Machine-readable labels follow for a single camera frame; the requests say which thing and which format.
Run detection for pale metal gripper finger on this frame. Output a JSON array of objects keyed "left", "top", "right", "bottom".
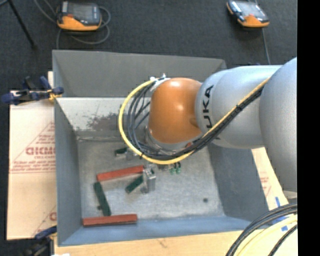
[
  {"left": 140, "top": 172, "right": 149, "bottom": 195},
  {"left": 146, "top": 167, "right": 158, "bottom": 193}
]

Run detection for dark green flat block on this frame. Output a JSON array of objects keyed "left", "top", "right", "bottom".
[
  {"left": 114, "top": 146, "right": 129, "bottom": 157},
  {"left": 124, "top": 174, "right": 145, "bottom": 195},
  {"left": 92, "top": 181, "right": 112, "bottom": 217}
]

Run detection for grey metal bin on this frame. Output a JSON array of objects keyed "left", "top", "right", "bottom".
[{"left": 51, "top": 49, "right": 270, "bottom": 247}]

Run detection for red-brown flat block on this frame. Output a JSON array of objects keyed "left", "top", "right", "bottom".
[
  {"left": 96, "top": 164, "right": 145, "bottom": 183},
  {"left": 82, "top": 213, "right": 139, "bottom": 228}
]

